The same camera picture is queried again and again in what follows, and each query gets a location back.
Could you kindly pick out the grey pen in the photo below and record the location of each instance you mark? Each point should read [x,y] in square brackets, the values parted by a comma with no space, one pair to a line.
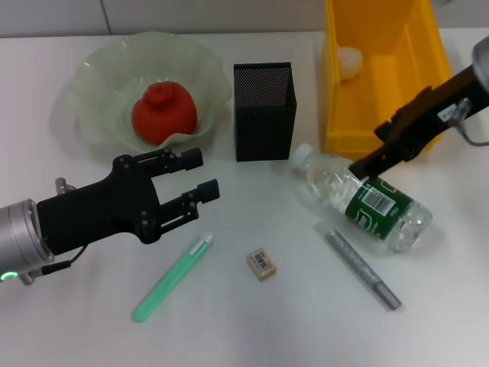
[363,269]

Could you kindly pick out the clear water bottle green label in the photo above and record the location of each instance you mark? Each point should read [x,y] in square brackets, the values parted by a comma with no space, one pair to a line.
[336,191]

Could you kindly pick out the yellow plastic bin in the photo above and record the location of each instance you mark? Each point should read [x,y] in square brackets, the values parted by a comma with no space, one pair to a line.
[393,76]

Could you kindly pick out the white paper ball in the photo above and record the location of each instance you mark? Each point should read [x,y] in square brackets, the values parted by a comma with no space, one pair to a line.
[349,63]

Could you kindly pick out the red-orange fruit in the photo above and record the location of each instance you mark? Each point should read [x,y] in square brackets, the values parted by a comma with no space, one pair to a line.
[164,114]

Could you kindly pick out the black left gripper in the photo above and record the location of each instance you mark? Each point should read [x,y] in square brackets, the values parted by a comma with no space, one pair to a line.
[95,214]

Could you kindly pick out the black mesh pen holder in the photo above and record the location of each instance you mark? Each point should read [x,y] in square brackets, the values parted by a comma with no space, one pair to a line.
[263,122]

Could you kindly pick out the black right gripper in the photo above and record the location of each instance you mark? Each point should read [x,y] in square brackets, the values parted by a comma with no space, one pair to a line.
[428,114]

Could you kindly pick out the mint green pen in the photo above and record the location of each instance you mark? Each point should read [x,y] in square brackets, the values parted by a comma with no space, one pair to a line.
[168,275]

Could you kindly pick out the beige eraser with barcode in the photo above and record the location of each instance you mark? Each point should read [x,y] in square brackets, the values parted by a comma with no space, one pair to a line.
[261,264]

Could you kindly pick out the pale green glass fruit plate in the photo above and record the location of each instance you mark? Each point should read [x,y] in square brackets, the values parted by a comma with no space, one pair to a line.
[107,88]

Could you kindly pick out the silver left gripper connector stub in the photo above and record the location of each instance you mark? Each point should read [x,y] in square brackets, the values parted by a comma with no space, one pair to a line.
[63,185]

